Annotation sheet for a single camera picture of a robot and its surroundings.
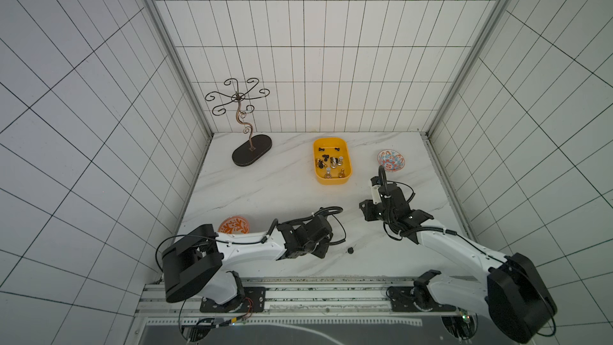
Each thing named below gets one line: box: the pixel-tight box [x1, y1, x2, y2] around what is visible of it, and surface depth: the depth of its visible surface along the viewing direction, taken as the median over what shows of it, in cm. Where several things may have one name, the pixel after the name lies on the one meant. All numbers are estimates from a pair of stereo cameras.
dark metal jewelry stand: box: [205, 77, 273, 167], surface depth 105 cm
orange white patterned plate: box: [217, 215, 250, 234], surface depth 87 cm
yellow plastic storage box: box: [312, 137, 353, 186], surface depth 109 cm
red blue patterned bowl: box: [376, 149, 406, 172], surface depth 109 cm
